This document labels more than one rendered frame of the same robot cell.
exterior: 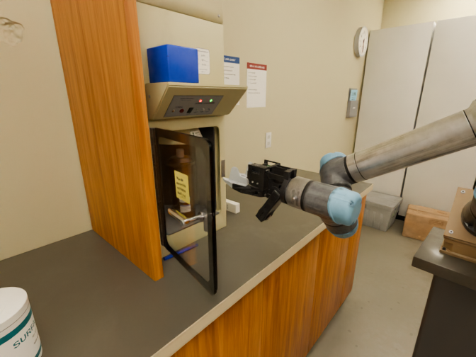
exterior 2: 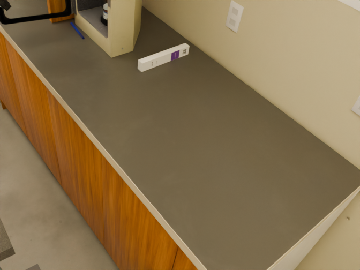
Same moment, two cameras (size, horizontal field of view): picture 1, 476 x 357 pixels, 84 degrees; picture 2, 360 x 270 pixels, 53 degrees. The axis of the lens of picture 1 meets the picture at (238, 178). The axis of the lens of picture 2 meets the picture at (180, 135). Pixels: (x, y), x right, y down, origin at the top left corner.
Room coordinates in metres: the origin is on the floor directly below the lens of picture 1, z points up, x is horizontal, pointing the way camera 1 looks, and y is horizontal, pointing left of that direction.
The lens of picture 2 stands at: (1.39, -1.24, 1.85)
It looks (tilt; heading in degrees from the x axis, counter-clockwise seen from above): 45 degrees down; 91
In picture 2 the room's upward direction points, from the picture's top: 11 degrees clockwise
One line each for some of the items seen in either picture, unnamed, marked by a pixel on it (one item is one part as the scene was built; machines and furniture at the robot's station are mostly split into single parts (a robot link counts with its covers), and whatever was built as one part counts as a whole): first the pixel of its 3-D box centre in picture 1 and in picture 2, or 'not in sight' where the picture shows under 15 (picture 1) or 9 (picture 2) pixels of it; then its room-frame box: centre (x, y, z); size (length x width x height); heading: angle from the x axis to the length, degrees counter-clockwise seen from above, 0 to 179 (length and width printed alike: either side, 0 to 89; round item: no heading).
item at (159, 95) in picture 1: (201, 101); not in sight; (0.87, 0.11, 1.46); 0.32 x 0.12 x 0.10; 138
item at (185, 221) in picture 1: (185, 214); not in sight; (0.58, 0.13, 1.20); 0.10 x 0.05 x 0.03; 39
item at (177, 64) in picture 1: (173, 66); not in sight; (0.79, 0.18, 1.56); 0.10 x 0.10 x 0.09; 48
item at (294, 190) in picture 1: (299, 193); not in sight; (0.59, -0.15, 1.25); 0.08 x 0.05 x 0.08; 137
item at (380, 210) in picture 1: (368, 207); not in sight; (2.97, -1.60, 0.17); 0.60 x 0.42 x 0.33; 46
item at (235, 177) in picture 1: (234, 176); not in sight; (0.69, 0.01, 1.26); 0.09 x 0.03 x 0.06; 60
